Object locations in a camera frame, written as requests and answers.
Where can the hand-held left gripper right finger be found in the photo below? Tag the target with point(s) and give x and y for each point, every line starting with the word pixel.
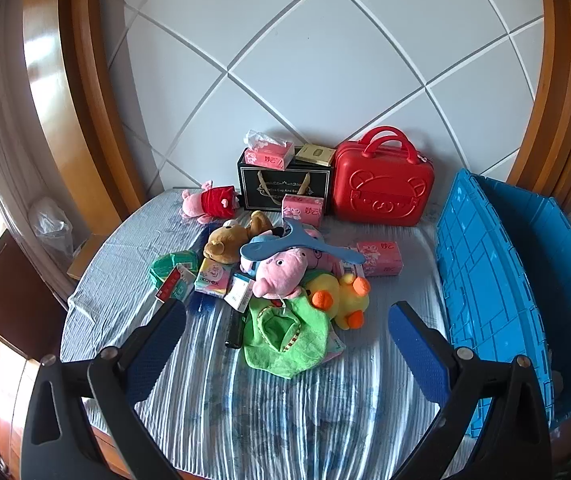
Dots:
pixel 413 350

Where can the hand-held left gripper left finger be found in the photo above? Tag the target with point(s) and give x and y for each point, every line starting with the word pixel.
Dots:
pixel 158 345

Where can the white cardboard box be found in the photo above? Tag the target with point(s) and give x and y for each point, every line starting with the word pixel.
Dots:
pixel 239 291

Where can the blue plastic crate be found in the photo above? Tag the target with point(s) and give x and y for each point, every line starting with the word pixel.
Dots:
pixel 490 285

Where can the red and green medicine box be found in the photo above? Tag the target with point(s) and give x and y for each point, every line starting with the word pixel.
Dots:
pixel 175 285

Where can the black comb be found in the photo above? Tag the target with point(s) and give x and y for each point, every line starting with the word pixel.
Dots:
pixel 234 332

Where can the green plastic packet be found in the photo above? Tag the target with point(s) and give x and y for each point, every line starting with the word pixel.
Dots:
pixel 165 262

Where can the yellow duck plush frog hood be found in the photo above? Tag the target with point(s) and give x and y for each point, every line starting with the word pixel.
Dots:
pixel 343 300

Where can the pastel sanitary pad pack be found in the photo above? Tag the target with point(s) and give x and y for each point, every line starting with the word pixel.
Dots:
pixel 213 277

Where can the brown cardboard box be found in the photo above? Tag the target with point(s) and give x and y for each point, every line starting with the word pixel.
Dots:
pixel 87 257

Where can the brown bear plush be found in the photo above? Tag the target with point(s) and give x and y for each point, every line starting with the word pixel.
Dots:
pixel 228 245

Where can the green frog plush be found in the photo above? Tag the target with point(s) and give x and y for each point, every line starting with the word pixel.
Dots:
pixel 280 340

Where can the large pink pig plush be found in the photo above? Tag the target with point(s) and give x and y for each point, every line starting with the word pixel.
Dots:
pixel 280 275

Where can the blue clothes hanger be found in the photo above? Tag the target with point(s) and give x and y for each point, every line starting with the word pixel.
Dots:
pixel 265 250

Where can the pig plush in red dress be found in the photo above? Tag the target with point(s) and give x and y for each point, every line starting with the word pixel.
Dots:
pixel 210 202

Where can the dark wooden nightstand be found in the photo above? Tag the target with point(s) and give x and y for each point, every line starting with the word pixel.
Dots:
pixel 10 300

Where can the clear plastic bag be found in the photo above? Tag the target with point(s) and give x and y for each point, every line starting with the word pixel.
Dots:
pixel 52 227

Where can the dark maroon knitted cloth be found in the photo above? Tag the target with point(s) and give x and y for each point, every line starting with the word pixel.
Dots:
pixel 278 232

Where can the red bear-embossed suitcase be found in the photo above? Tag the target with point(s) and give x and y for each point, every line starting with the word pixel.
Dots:
pixel 380 185

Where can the black gift box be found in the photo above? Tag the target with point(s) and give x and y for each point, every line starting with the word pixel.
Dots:
pixel 265 180

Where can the gold flat box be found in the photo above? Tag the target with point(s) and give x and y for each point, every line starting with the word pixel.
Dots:
pixel 315 154

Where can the opened pink tissue pack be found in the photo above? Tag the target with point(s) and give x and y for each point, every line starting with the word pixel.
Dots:
pixel 270 155

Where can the wooden headboard frame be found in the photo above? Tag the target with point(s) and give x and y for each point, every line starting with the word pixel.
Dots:
pixel 560 85
pixel 80 110

